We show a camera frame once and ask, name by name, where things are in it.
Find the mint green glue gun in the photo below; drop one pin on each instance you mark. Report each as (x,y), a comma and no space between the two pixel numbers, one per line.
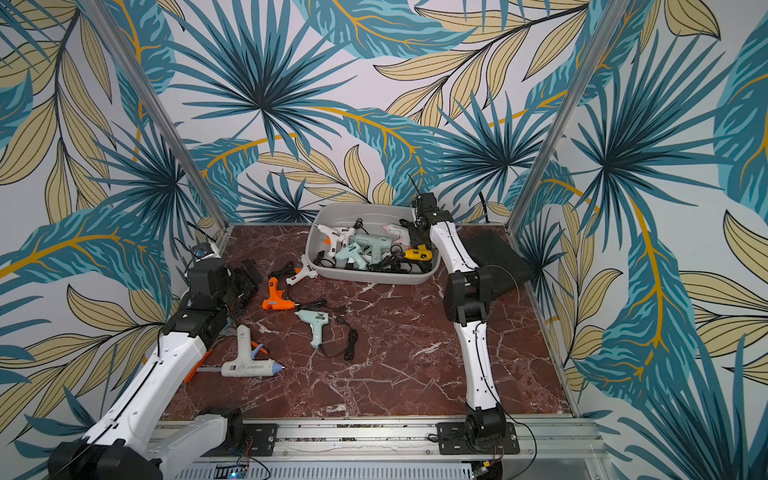
(316,320)

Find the orange handled tool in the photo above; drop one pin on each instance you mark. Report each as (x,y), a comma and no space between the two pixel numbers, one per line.
(191,374)

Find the orange black glue gun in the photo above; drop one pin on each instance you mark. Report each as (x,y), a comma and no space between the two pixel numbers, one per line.
(276,300)

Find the black tool case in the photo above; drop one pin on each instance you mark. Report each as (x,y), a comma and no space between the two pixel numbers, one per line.
(507,268)

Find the white pink glue gun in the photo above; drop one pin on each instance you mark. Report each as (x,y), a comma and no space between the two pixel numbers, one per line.
(401,233)

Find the large mint glue gun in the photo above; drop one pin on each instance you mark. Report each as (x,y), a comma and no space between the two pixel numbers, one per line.
(378,245)

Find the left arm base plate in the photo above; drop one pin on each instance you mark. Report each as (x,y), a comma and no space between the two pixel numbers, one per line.
(260,439)

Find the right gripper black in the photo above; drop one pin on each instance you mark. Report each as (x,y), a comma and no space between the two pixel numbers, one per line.
(417,233)

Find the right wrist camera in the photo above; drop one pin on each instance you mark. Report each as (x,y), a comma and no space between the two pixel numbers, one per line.
(425,202)

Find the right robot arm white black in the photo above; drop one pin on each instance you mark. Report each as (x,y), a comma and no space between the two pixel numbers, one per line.
(467,300)

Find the yellow black glue gun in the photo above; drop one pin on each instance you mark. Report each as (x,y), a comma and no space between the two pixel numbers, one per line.
(420,253)

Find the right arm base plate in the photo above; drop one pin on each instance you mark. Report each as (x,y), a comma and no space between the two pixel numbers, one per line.
(457,438)

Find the large white blue glue gun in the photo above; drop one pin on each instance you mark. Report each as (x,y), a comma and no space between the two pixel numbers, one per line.
(245,364)

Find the small white orange glue gun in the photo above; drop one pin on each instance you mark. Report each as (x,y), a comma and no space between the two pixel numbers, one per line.
(336,237)

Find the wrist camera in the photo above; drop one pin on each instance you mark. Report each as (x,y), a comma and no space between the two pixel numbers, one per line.
(425,202)
(204,251)

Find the small mint glue gun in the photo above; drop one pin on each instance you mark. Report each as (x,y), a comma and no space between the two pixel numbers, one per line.
(351,257)

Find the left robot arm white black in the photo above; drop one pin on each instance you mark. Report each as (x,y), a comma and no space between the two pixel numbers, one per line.
(118,445)

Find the grey plastic storage box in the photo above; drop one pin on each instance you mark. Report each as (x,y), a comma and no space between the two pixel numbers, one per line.
(394,268)

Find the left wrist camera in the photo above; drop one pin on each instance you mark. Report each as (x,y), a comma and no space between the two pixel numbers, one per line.
(204,251)

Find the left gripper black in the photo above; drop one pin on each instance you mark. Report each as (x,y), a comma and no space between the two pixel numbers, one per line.
(245,282)

